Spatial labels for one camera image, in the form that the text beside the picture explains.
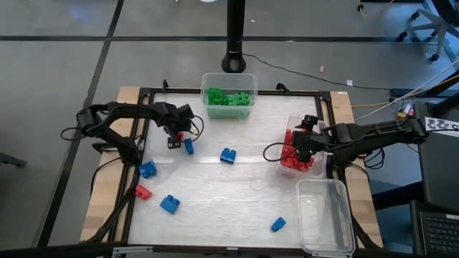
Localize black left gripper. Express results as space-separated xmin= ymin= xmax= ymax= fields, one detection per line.
xmin=163 ymin=102 xmax=197 ymax=151

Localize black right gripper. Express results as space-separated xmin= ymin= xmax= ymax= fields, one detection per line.
xmin=291 ymin=114 xmax=333 ymax=164

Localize long clear plastic bin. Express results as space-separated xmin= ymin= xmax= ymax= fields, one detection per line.
xmin=295 ymin=178 xmax=357 ymax=255

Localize small blue toy block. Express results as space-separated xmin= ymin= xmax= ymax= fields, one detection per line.
xmin=270 ymin=216 xmax=288 ymax=232

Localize white table mat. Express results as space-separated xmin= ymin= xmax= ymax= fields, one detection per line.
xmin=128 ymin=93 xmax=334 ymax=249

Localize dark blue crossbar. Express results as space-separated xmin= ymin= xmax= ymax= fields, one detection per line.
xmin=372 ymin=181 xmax=426 ymax=211

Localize black floor bar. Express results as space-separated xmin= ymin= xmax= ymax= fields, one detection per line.
xmin=389 ymin=70 xmax=459 ymax=98

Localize black laptop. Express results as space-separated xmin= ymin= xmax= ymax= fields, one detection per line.
xmin=410 ymin=199 xmax=459 ymax=258

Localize black front crossbeam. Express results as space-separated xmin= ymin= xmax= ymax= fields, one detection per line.
xmin=0 ymin=240 xmax=384 ymax=258

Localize dark grey floor object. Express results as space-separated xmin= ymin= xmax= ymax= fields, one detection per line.
xmin=0 ymin=151 xmax=28 ymax=168

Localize office chair base with casters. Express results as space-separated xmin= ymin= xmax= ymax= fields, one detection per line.
xmin=395 ymin=0 xmax=459 ymax=62

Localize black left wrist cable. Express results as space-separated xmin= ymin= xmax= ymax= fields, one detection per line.
xmin=188 ymin=114 xmax=205 ymax=143

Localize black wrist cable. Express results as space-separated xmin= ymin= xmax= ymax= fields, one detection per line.
xmin=188 ymin=114 xmax=205 ymax=143
xmin=262 ymin=142 xmax=301 ymax=163

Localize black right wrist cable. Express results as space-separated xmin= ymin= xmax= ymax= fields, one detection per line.
xmin=262 ymin=142 xmax=301 ymax=163

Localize black table frame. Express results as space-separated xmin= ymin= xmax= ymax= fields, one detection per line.
xmin=120 ymin=79 xmax=359 ymax=252

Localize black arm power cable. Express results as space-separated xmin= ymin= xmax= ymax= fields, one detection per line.
xmin=90 ymin=156 xmax=121 ymax=201

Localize thin black floor cable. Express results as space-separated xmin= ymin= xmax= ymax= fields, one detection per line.
xmin=242 ymin=52 xmax=392 ymax=91

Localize yellow cable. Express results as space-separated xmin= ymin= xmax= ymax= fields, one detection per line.
xmin=350 ymin=73 xmax=459 ymax=108

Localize yellow cable connector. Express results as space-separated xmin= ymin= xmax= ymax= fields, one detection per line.
xmin=396 ymin=110 xmax=414 ymax=125

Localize silver metal bracket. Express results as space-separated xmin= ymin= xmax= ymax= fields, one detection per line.
xmin=112 ymin=245 xmax=154 ymax=257

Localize black camera stand pole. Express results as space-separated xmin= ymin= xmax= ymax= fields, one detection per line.
xmin=221 ymin=0 xmax=247 ymax=75

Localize white cable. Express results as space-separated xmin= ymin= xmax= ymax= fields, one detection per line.
xmin=354 ymin=59 xmax=459 ymax=123

